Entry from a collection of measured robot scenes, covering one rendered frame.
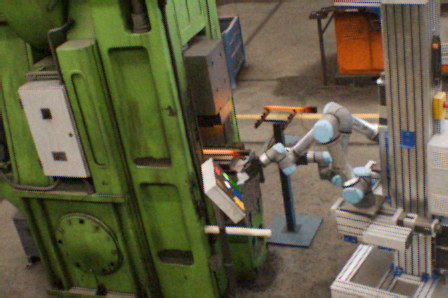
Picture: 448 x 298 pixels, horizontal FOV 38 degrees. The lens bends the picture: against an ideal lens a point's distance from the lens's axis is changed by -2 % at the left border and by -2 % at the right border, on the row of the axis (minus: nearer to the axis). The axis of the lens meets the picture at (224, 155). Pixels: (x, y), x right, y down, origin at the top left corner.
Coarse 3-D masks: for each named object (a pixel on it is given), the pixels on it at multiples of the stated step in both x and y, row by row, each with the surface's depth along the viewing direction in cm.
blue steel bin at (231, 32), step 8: (232, 16) 853; (224, 24) 862; (232, 24) 823; (224, 32) 790; (232, 32) 825; (240, 32) 860; (224, 40) 794; (232, 40) 821; (240, 40) 864; (224, 48) 800; (232, 48) 822; (240, 48) 862; (232, 56) 818; (240, 56) 861; (232, 64) 813; (240, 64) 852; (232, 72) 812; (232, 80) 817
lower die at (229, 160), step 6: (228, 150) 456; (234, 150) 455; (210, 156) 453; (216, 156) 452; (222, 156) 450; (228, 156) 449; (216, 162) 446; (222, 162) 445; (228, 162) 443; (234, 162) 450; (222, 168) 445; (228, 168) 443
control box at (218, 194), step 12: (204, 168) 401; (216, 168) 399; (204, 180) 389; (216, 180) 382; (228, 180) 404; (216, 192) 378; (216, 204) 381; (228, 204) 382; (228, 216) 386; (240, 216) 387
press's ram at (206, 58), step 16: (192, 48) 417; (208, 48) 412; (192, 64) 407; (208, 64) 405; (224, 64) 429; (192, 80) 413; (208, 80) 409; (224, 80) 431; (208, 96) 415; (224, 96) 431; (208, 112) 420
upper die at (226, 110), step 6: (228, 102) 437; (222, 108) 428; (228, 108) 438; (222, 114) 428; (228, 114) 438; (198, 120) 432; (204, 120) 430; (210, 120) 429; (216, 120) 427; (222, 120) 428
